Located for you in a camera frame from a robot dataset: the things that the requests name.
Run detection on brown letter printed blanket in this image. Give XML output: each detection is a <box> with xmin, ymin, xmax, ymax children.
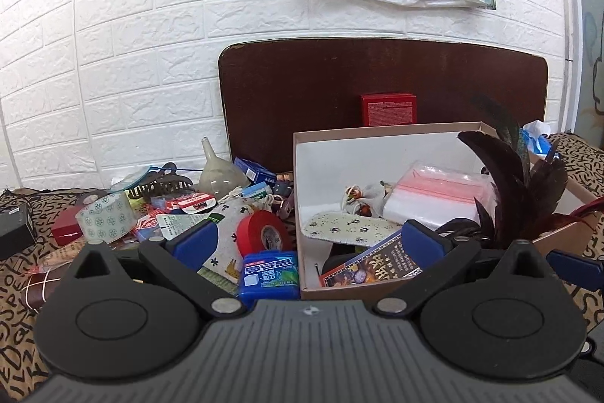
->
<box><xmin>0</xmin><ymin>131</ymin><xmax>604</xmax><ymax>389</ymax></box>

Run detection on red tape roll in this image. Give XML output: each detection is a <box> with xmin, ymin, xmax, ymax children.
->
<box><xmin>237</xmin><ymin>210</ymin><xmax>296</xmax><ymax>258</ymax></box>

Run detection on translucent plastic funnel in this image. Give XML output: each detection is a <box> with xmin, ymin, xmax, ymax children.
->
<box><xmin>198</xmin><ymin>136</ymin><xmax>250</xmax><ymax>202</ymax></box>

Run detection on white blue plastic packet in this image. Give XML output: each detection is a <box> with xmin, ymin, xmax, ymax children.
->
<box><xmin>111</xmin><ymin>164</ymin><xmax>156</xmax><ymax>192</ymax></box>

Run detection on bright red box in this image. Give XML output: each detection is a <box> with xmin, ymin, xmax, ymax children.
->
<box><xmin>361</xmin><ymin>92</ymin><xmax>418</xmax><ymax>127</ymax></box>

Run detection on blue playing card box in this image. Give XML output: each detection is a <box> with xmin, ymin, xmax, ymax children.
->
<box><xmin>318</xmin><ymin>229</ymin><xmax>423</xmax><ymax>288</ymax></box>

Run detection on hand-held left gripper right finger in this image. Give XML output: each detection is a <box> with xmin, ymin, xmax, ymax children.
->
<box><xmin>375</xmin><ymin>219</ymin><xmax>545</xmax><ymax>318</ymax></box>

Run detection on green white tube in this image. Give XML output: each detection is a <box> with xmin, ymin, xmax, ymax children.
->
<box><xmin>157</xmin><ymin>212</ymin><xmax>222</xmax><ymax>239</ymax></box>

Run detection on black box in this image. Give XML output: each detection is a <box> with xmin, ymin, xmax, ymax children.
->
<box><xmin>0</xmin><ymin>201</ymin><xmax>39</xmax><ymax>259</ymax></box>

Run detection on dark feather duster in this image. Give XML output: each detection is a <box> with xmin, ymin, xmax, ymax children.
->
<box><xmin>439</xmin><ymin>94</ymin><xmax>604</xmax><ymax>250</ymax></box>

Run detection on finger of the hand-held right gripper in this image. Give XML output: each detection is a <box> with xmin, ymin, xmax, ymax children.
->
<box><xmin>547</xmin><ymin>249</ymin><xmax>604</xmax><ymax>293</ymax></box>

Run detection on clear biscuit snack packet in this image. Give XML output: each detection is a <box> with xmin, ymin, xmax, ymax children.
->
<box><xmin>26</xmin><ymin>238</ymin><xmax>90</xmax><ymax>276</ymax></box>

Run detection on small blue box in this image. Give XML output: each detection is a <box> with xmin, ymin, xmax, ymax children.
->
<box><xmin>233</xmin><ymin>156</ymin><xmax>277</xmax><ymax>184</ymax></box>

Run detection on dark brown wooden headboard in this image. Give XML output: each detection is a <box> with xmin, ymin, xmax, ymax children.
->
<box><xmin>218</xmin><ymin>37</ymin><xmax>549</xmax><ymax>177</ymax></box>

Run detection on blue tissue packet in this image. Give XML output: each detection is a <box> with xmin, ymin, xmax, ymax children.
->
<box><xmin>521</xmin><ymin>120</ymin><xmax>555</xmax><ymax>156</ymax></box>

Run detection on green patterned tape roll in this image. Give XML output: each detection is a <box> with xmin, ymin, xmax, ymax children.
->
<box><xmin>75</xmin><ymin>190</ymin><xmax>135</xmax><ymax>244</ymax></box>

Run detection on dark hair claw clip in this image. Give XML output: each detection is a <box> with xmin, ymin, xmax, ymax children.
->
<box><xmin>127</xmin><ymin>162</ymin><xmax>194</xmax><ymax>201</ymax></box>

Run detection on brown grid-lined glasses case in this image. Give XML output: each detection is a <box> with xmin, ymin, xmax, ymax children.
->
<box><xmin>23</xmin><ymin>273</ymin><xmax>67</xmax><ymax>307</ymax></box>

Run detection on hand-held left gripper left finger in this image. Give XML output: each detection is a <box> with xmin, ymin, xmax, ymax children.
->
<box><xmin>71</xmin><ymin>220</ymin><xmax>247</xmax><ymax>318</ymax></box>

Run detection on brown cardboard box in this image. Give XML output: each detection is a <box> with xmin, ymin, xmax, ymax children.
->
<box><xmin>293</xmin><ymin>121</ymin><xmax>600</xmax><ymax>293</ymax></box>

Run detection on clear zip bag packet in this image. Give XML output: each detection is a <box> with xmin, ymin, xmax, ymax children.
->
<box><xmin>381</xmin><ymin>161</ymin><xmax>496</xmax><ymax>228</ymax></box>

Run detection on dark red box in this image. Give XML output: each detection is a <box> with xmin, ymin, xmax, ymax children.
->
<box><xmin>51</xmin><ymin>214</ymin><xmax>86</xmax><ymax>248</ymax></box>

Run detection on floral white insole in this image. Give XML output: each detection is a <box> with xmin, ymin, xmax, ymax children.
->
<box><xmin>298</xmin><ymin>214</ymin><xmax>402</xmax><ymax>249</ymax></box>

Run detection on blue plastic container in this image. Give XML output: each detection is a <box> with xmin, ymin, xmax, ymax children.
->
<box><xmin>238</xmin><ymin>249</ymin><xmax>301</xmax><ymax>308</ymax></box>

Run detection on black tape roll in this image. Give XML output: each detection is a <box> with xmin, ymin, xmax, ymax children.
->
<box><xmin>75</xmin><ymin>190</ymin><xmax>110</xmax><ymax>205</ymax></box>

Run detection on small charms in clear bag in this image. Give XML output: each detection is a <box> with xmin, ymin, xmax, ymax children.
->
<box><xmin>341</xmin><ymin>181</ymin><xmax>397</xmax><ymax>215</ymax></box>

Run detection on floral fabric pouch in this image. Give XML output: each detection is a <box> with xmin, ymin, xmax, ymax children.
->
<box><xmin>196</xmin><ymin>190</ymin><xmax>274</xmax><ymax>286</ymax></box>

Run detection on small white green box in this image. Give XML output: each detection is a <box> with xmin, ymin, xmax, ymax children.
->
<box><xmin>245</xmin><ymin>183</ymin><xmax>274</xmax><ymax>208</ymax></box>

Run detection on red white small packet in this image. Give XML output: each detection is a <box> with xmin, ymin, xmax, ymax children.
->
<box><xmin>165</xmin><ymin>191</ymin><xmax>217</xmax><ymax>213</ymax></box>

